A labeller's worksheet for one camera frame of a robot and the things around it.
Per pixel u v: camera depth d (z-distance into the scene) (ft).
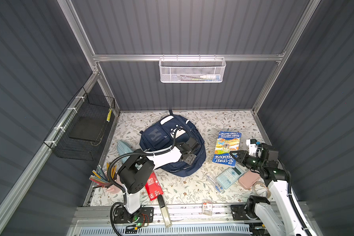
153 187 2.75
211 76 2.92
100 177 2.46
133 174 1.61
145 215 2.38
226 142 2.66
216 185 2.70
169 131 3.25
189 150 2.32
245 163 2.27
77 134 2.31
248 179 2.65
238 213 2.41
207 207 2.42
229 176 2.78
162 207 2.37
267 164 1.96
